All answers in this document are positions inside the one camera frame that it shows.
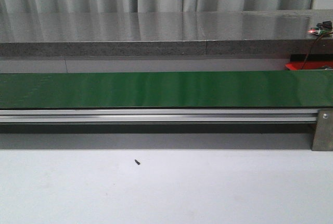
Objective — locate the steel conveyor support bracket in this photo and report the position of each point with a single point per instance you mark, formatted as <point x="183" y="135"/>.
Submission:
<point x="323" y="133"/>

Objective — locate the small lit circuit board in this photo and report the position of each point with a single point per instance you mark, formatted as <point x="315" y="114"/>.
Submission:
<point x="322" y="28"/>

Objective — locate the red plastic tray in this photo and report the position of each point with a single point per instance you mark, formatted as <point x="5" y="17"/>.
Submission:
<point x="310" y="65"/>

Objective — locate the green conveyor belt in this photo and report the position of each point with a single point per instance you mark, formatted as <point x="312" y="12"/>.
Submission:
<point x="247" y="89"/>

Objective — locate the aluminium conveyor side rail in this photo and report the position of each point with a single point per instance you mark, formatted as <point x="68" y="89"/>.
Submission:
<point x="157" y="115"/>

